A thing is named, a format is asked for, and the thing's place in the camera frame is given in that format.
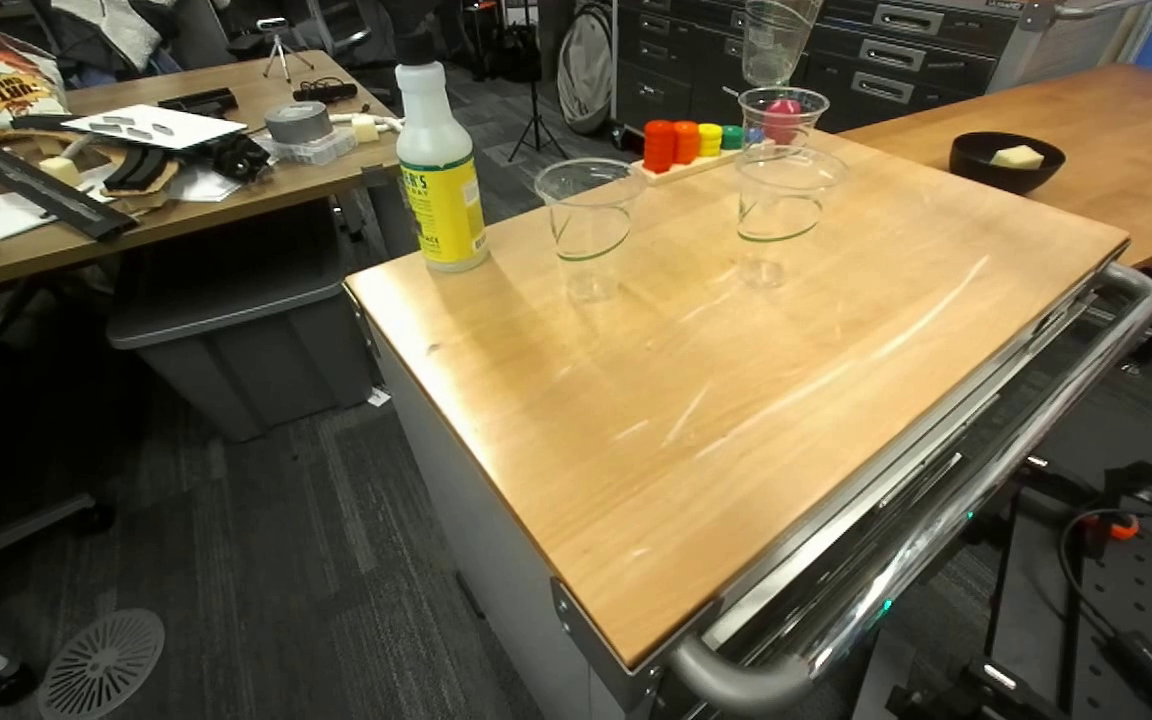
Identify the orange toy block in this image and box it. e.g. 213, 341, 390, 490
674, 118, 707, 170

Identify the grey storage bin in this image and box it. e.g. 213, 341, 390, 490
108, 197, 391, 445

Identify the pale yellow sponge piece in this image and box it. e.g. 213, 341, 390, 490
989, 142, 1047, 176

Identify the pink toy block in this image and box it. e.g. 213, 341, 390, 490
763, 96, 809, 143

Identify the long black keyboard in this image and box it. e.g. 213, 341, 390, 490
0, 136, 143, 246

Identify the office chair base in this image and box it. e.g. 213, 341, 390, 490
0, 435, 122, 711

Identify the round grey floor grille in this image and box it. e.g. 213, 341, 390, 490
36, 608, 172, 720

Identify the white paper note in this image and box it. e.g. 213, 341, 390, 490
0, 190, 55, 246

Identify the black perforated board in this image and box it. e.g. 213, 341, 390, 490
989, 503, 1152, 720

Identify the black tripod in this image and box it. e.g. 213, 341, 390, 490
503, 0, 577, 170

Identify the grey metal cart body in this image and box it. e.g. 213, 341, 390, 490
344, 278, 689, 720

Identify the black tool chest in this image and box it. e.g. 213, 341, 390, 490
611, 0, 1047, 136

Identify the flat black phone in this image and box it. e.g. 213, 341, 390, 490
154, 85, 244, 122

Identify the silver cart handle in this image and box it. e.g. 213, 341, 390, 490
668, 261, 1152, 720

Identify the white round fan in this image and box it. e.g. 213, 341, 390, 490
553, 0, 620, 99

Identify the orange clamp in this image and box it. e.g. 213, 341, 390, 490
1093, 508, 1145, 550

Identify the black camera lump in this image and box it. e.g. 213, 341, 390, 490
206, 130, 276, 186

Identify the grey tape roll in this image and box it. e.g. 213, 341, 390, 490
261, 96, 338, 153

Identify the printed snack bag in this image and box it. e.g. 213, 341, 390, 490
0, 24, 71, 143

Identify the white spray bottle yellow label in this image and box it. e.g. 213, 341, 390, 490
390, 31, 496, 280

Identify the black bowl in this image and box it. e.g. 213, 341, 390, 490
949, 130, 1067, 200

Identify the white paper booklet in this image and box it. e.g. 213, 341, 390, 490
59, 99, 251, 155

